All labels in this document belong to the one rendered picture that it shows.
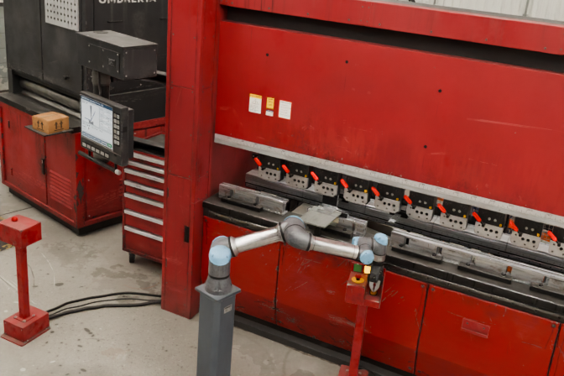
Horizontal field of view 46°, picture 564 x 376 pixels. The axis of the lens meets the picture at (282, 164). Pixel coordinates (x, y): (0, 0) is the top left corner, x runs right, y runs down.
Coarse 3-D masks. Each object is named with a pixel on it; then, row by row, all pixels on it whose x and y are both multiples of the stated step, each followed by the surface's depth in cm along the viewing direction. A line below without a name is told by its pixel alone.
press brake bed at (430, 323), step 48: (240, 288) 456; (288, 288) 438; (336, 288) 421; (384, 288) 405; (432, 288) 390; (288, 336) 454; (336, 336) 434; (384, 336) 414; (432, 336) 398; (528, 336) 371
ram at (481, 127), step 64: (256, 64) 416; (320, 64) 397; (384, 64) 379; (448, 64) 362; (256, 128) 429; (320, 128) 408; (384, 128) 389; (448, 128) 372; (512, 128) 356; (512, 192) 365
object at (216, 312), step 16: (208, 304) 360; (224, 304) 360; (208, 320) 363; (224, 320) 364; (208, 336) 366; (224, 336) 368; (208, 352) 369; (224, 352) 372; (208, 368) 372; (224, 368) 377
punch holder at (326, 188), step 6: (318, 168) 416; (318, 174) 417; (324, 174) 415; (330, 174) 413; (336, 174) 411; (342, 174) 418; (324, 180) 416; (330, 180) 414; (336, 180) 412; (318, 186) 419; (324, 186) 417; (330, 186) 415; (336, 186) 413; (318, 192) 420; (324, 192) 418; (330, 192) 416; (336, 192) 414
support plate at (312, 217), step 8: (312, 208) 422; (320, 208) 423; (304, 216) 410; (312, 216) 411; (320, 216) 412; (328, 216) 413; (336, 216) 414; (312, 224) 400; (320, 224) 400; (328, 224) 402
